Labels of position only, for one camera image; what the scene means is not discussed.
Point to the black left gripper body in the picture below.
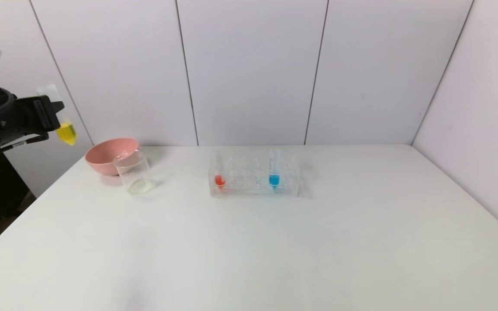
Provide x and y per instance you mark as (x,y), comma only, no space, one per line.
(42,113)

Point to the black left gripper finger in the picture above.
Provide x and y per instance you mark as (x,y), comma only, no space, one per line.
(35,113)
(60,108)

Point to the test tube with yellow pigment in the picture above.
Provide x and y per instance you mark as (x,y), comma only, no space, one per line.
(67,133)

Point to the test tube with blue pigment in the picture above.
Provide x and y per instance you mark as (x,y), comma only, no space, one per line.
(274,179)

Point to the clear glass beaker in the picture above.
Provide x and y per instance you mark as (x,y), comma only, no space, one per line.
(138,181)

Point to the test tube with red pigment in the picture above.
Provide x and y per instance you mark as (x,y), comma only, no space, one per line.
(219,180)

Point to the clear acrylic test tube rack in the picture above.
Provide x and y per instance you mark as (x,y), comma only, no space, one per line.
(253,190)

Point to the pink bowl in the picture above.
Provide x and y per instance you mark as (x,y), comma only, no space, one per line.
(104,157)

